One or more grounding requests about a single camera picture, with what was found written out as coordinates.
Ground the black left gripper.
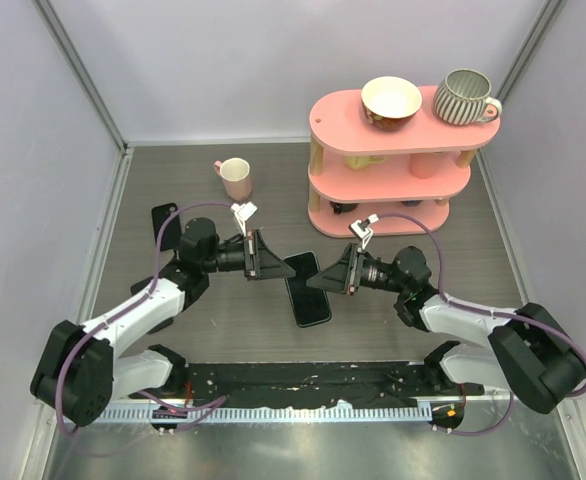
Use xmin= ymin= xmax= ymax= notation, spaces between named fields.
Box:
xmin=202 ymin=231 xmax=295 ymax=282

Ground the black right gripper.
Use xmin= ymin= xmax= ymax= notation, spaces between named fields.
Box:
xmin=307 ymin=243 xmax=409 ymax=296

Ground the dark smartphone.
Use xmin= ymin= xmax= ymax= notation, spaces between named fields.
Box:
xmin=285 ymin=252 xmax=332 ymax=326

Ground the black phone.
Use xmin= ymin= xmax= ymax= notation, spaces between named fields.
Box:
xmin=130 ymin=277 xmax=174 ymax=335

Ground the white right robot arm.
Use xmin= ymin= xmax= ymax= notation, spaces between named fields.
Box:
xmin=306 ymin=214 xmax=586 ymax=414

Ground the dark green mug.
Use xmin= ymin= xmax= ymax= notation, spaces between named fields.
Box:
xmin=329 ymin=201 xmax=359 ymax=215

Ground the pink faceted mug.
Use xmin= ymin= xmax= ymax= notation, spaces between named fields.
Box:
xmin=213 ymin=157 xmax=252 ymax=202

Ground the pink three-tier wooden shelf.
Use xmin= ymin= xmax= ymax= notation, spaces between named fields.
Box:
xmin=308 ymin=86 xmax=500 ymax=238

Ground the yellow mug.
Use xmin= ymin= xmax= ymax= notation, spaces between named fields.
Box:
xmin=344 ymin=155 xmax=386 ymax=171

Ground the pink cup on shelf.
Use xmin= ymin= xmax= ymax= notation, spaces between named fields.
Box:
xmin=409 ymin=152 xmax=446 ymax=179

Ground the white floral bowl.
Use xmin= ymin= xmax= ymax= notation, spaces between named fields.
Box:
xmin=360 ymin=76 xmax=423 ymax=132

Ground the grey striped mug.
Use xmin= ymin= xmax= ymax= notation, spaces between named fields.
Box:
xmin=432 ymin=69 xmax=502 ymax=126

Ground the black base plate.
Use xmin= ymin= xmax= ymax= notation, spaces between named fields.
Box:
xmin=146 ymin=361 xmax=484 ymax=410

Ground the white slotted cable duct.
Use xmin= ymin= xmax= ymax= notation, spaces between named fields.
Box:
xmin=98 ymin=401 xmax=432 ymax=424

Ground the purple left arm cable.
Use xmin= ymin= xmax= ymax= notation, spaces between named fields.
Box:
xmin=55 ymin=201 xmax=234 ymax=440

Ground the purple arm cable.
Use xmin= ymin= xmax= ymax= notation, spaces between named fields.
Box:
xmin=372 ymin=213 xmax=586 ymax=435
xmin=55 ymin=201 xmax=234 ymax=440

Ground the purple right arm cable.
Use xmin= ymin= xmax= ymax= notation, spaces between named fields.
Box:
xmin=372 ymin=213 xmax=586 ymax=435

